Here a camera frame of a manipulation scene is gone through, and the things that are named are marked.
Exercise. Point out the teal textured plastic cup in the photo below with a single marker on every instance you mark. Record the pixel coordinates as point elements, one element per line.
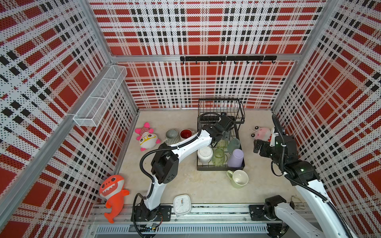
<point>233,145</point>

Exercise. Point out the pink white owl plush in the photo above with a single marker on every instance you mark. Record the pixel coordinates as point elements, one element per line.
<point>146,137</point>

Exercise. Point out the pink pig plush red dress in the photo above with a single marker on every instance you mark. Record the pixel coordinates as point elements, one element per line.
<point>261,133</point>

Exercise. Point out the black wall hook rail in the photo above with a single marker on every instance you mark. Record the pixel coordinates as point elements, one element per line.
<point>259,58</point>

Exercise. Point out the lilac plastic cup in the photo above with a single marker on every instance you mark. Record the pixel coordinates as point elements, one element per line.
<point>236,158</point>

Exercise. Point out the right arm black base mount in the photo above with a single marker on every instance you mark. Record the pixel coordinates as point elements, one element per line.
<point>263,212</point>

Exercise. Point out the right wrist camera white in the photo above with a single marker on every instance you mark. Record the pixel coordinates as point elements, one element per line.
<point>273,139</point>

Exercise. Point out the green transparent glass mug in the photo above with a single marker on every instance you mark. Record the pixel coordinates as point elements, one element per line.
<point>219,157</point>

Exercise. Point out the white square alarm clock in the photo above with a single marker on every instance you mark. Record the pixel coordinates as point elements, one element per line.
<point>182,205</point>

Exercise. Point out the red monster plush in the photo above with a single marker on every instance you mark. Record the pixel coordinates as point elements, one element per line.
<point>112,189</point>

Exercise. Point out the tall green glass cup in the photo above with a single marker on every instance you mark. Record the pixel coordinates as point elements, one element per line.
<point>222,144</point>

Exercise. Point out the black wire dish rack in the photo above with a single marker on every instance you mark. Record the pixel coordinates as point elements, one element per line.
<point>209,112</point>

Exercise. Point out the white wire wall basket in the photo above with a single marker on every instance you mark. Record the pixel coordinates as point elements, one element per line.
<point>107,85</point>

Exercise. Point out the beige rubber band loop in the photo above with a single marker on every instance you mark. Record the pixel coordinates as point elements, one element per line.
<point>299,204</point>

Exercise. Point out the light green ceramic mug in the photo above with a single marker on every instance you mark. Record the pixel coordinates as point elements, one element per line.
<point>238,178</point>

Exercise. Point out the ribbed grey-green cup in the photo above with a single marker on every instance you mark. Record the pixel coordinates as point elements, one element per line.
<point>172,137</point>

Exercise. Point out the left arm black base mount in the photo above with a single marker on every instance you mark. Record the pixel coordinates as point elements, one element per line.
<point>143,214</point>

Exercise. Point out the white ceramic mug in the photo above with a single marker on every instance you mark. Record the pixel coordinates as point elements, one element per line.
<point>205,154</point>

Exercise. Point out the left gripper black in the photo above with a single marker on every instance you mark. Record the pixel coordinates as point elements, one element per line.
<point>227,135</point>

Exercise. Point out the white mug red inside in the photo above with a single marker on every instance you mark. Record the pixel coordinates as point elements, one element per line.
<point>186,133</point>

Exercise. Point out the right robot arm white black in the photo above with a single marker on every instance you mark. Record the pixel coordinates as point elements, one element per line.
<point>306,180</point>

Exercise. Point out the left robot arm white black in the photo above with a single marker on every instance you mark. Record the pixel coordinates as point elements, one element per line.
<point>161,165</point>

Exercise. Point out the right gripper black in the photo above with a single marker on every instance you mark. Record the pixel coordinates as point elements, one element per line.
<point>257,146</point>

